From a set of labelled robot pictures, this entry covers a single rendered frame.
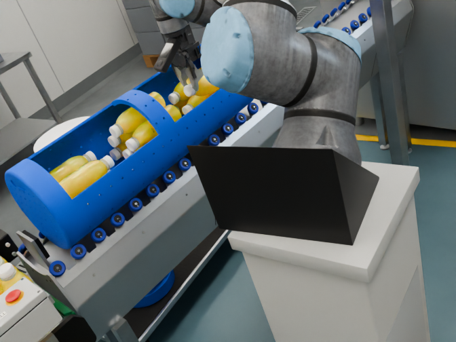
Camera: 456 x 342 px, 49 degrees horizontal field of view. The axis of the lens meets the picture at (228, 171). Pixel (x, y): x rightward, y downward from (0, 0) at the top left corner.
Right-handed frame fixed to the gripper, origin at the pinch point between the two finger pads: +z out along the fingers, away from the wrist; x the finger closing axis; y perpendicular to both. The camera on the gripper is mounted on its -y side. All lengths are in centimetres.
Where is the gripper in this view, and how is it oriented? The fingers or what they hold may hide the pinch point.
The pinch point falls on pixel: (190, 87)
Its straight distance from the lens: 173.3
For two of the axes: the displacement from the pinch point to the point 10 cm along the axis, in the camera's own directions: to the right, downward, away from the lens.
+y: 6.4, -5.7, 5.2
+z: 2.8, 8.0, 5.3
